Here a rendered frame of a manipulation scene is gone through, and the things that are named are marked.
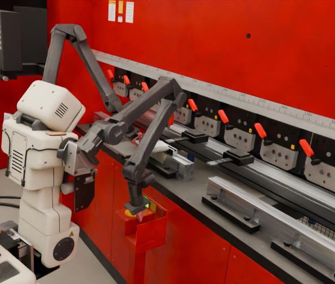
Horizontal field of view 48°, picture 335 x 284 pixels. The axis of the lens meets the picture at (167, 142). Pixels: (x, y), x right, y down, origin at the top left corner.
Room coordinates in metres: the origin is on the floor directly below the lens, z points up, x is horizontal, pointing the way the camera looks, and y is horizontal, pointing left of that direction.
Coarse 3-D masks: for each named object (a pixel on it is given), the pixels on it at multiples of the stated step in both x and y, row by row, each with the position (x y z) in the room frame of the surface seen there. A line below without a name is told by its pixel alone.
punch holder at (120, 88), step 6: (114, 66) 2.32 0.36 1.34; (114, 72) 2.32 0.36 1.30; (120, 72) 2.26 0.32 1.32; (126, 72) 2.20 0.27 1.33; (114, 78) 2.32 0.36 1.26; (120, 78) 2.25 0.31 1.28; (114, 84) 2.31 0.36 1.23; (120, 84) 2.25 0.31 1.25; (114, 90) 2.30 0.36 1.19; (120, 90) 2.24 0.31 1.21; (126, 90) 2.21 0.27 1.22; (126, 96) 2.22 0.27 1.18
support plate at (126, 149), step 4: (136, 140) 1.95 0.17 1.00; (120, 144) 1.86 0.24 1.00; (124, 144) 1.87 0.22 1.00; (128, 144) 1.87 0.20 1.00; (132, 144) 1.88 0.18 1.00; (116, 148) 1.80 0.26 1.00; (120, 148) 1.80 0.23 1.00; (124, 148) 1.81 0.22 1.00; (128, 148) 1.81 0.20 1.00; (132, 148) 1.82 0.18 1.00; (136, 148) 1.82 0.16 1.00; (156, 148) 1.85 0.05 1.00; (160, 148) 1.85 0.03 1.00; (164, 148) 1.86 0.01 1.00; (168, 148) 1.87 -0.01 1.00; (120, 152) 1.75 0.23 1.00; (124, 152) 1.75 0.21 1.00; (128, 152) 1.76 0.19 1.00; (132, 152) 1.76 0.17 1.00; (152, 152) 1.80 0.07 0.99; (124, 156) 1.72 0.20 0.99; (128, 156) 1.72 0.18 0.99
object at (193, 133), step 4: (184, 132) 2.10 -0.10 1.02; (188, 132) 2.08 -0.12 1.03; (192, 132) 2.07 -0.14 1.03; (196, 132) 2.08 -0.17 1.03; (200, 132) 2.09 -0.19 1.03; (184, 136) 2.09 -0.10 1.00; (188, 136) 2.06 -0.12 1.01; (192, 136) 2.04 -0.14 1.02; (196, 136) 2.04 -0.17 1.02; (200, 136) 2.05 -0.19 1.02; (204, 136) 2.06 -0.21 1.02; (208, 136) 2.08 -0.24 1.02; (168, 140) 1.98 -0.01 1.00; (172, 140) 1.99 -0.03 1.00; (176, 140) 1.99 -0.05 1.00; (180, 140) 2.01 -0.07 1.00; (184, 140) 2.03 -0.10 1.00; (188, 140) 2.06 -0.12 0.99; (192, 140) 2.03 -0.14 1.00; (196, 140) 2.03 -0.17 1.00; (200, 140) 2.05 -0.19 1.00; (204, 140) 2.06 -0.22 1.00
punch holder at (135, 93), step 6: (132, 72) 2.15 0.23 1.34; (132, 78) 2.15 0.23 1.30; (138, 78) 2.10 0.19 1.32; (144, 78) 2.05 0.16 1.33; (132, 84) 2.14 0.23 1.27; (138, 84) 2.09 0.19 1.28; (132, 90) 2.13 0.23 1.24; (138, 90) 2.09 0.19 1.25; (132, 96) 2.13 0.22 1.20; (138, 96) 2.08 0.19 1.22
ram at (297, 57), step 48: (96, 0) 2.54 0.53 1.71; (144, 0) 2.09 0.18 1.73; (192, 0) 1.77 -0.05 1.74; (240, 0) 1.54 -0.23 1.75; (288, 0) 1.37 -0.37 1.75; (96, 48) 2.53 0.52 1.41; (144, 48) 2.06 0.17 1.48; (192, 48) 1.75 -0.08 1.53; (240, 48) 1.51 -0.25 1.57; (288, 48) 1.34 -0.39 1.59; (288, 96) 1.31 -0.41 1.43
